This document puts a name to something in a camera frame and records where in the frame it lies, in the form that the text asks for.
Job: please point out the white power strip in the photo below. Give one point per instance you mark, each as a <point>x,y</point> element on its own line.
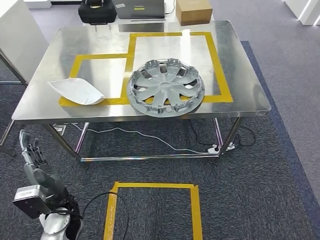
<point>212,149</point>
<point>59,129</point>

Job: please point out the brown cardboard box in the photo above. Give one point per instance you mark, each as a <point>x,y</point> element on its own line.
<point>193,11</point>

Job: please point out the grey wheel hubcap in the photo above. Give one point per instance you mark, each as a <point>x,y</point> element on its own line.
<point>164,86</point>

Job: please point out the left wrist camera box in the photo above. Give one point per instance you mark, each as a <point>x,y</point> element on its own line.
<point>29,202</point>

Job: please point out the large yellow tape outline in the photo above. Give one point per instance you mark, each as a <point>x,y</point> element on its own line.
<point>217,66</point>

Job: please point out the white curved plastic part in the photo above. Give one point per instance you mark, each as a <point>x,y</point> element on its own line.
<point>75,91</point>

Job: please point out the white side table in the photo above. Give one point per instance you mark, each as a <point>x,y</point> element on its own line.
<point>20,33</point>

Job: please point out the white lit plinth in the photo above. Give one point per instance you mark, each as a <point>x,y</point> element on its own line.
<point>307,13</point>

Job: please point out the stainless steel workbench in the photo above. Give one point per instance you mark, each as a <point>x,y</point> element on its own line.
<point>244,82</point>

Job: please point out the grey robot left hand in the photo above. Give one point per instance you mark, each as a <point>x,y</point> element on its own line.
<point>47,180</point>

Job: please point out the small yellow tape outline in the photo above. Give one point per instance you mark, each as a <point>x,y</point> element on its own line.
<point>100,57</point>

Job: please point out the black carry bag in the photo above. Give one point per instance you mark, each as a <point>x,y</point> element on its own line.
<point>97,13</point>

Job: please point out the grey laptop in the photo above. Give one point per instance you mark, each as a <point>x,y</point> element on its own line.
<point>140,10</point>

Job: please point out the white desk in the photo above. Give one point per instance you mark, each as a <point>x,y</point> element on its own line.
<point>171,18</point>

